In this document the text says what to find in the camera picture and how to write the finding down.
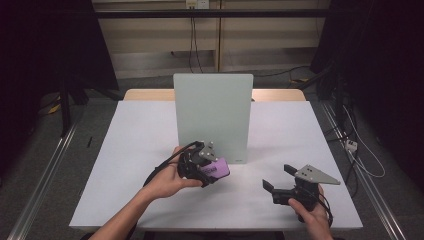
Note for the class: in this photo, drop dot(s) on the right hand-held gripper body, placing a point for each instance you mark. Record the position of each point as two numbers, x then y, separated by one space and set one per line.
305 193

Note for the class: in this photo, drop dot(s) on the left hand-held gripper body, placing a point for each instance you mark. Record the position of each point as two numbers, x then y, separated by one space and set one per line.
191 165

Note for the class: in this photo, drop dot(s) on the purple whiteboard eraser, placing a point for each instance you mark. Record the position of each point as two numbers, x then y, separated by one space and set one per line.
220 168

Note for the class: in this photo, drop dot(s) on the person's right hand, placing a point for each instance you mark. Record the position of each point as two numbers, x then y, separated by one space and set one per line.
315 218

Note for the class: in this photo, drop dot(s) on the person's left hand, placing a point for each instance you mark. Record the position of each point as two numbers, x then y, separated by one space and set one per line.
166 183

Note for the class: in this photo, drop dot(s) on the pale glass whiteboard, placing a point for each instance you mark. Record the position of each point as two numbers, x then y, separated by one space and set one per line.
213 110

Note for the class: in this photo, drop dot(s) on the white power strip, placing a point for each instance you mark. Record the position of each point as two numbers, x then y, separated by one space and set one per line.
351 145

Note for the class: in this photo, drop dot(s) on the small black pen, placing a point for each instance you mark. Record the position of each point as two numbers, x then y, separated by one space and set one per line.
89 142

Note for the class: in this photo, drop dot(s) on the black metal stand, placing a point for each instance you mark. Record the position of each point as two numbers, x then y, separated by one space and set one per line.
65 110

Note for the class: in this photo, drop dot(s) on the dark curtain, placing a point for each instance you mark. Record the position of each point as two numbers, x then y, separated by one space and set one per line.
40 43
383 50

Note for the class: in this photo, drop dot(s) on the black horizontal bar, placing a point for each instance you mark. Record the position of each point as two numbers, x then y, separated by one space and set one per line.
213 13

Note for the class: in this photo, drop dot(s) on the metal floor rail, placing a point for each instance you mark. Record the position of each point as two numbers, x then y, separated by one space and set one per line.
43 176
370 186

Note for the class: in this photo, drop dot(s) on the white wall socket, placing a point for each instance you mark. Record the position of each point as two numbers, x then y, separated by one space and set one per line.
197 4

